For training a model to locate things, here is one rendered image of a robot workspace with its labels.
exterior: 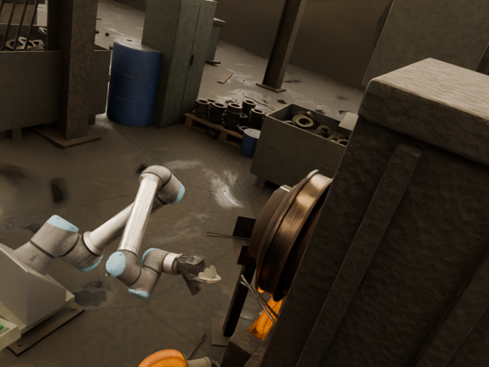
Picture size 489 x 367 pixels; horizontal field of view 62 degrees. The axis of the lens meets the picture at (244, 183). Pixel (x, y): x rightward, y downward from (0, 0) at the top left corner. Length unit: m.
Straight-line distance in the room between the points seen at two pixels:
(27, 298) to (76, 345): 0.38
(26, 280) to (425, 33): 3.31
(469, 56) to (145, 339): 3.17
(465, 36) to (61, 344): 3.53
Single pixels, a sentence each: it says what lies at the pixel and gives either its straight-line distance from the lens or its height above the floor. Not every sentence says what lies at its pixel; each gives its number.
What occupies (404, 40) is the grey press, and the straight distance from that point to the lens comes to 3.81.
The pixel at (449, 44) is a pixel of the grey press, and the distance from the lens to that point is 3.83.
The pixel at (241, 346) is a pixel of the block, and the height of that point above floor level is 0.80.
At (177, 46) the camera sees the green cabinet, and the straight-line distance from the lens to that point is 4.79.
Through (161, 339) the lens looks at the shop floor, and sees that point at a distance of 2.44.
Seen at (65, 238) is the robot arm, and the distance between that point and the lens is 2.26.
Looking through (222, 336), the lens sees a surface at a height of 0.01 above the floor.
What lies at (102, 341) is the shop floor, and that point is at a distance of 2.41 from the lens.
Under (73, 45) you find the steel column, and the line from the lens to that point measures 4.05.
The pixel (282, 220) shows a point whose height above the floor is 1.25.
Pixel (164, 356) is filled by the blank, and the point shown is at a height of 0.78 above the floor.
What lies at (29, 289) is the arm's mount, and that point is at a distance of 2.17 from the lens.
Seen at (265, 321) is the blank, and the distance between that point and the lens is 1.59.
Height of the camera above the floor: 1.85
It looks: 26 degrees down
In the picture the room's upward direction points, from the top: 16 degrees clockwise
